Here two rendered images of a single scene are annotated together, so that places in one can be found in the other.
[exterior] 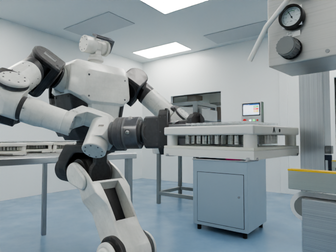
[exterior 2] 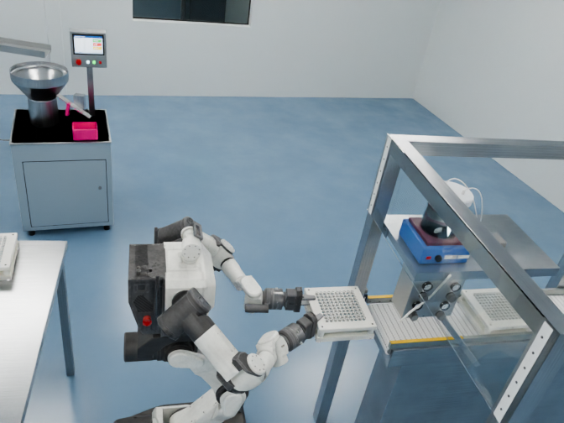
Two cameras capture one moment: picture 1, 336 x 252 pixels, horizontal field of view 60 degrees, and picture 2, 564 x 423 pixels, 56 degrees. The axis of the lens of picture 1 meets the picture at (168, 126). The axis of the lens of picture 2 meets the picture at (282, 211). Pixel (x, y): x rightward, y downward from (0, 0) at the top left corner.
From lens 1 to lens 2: 2.09 m
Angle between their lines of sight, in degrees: 67
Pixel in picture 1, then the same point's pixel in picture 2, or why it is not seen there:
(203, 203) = (40, 203)
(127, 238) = not seen: hidden behind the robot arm
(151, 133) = (308, 332)
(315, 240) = (394, 361)
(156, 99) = (207, 243)
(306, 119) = (360, 279)
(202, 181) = (35, 175)
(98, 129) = (283, 349)
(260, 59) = not seen: outside the picture
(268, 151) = not seen: hidden behind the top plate
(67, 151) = (160, 342)
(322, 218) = (398, 355)
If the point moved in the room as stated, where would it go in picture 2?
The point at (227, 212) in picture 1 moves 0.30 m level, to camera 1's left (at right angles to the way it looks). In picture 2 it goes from (82, 208) to (45, 224)
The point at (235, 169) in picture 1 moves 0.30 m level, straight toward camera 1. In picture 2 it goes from (92, 153) to (114, 172)
